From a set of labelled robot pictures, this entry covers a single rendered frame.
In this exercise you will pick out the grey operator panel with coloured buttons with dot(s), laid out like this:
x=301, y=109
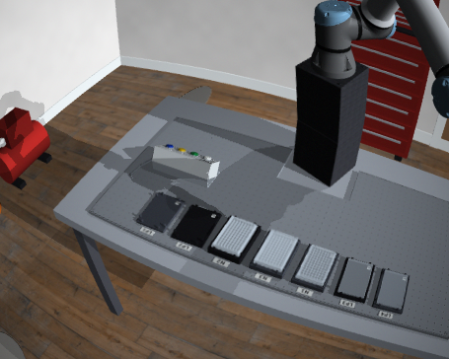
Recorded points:
x=184, y=165

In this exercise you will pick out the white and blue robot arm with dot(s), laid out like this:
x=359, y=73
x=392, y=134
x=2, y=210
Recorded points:
x=337, y=24

